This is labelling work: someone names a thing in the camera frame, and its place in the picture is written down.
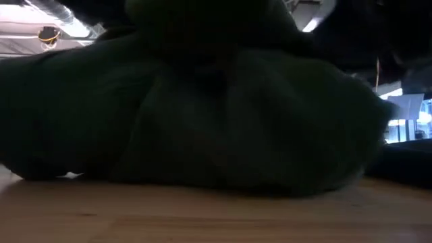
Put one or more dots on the rectangular metal air duct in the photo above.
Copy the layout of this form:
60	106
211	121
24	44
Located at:
314	17

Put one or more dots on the dark green garment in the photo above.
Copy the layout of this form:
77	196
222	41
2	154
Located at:
202	118

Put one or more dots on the silver spiral air duct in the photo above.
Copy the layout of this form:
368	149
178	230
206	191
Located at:
77	23

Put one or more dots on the white board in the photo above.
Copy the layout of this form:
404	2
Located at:
408	106

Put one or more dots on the black T-shirt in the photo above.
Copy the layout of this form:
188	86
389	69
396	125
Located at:
405	162

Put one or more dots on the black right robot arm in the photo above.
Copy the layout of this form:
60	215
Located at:
371	33

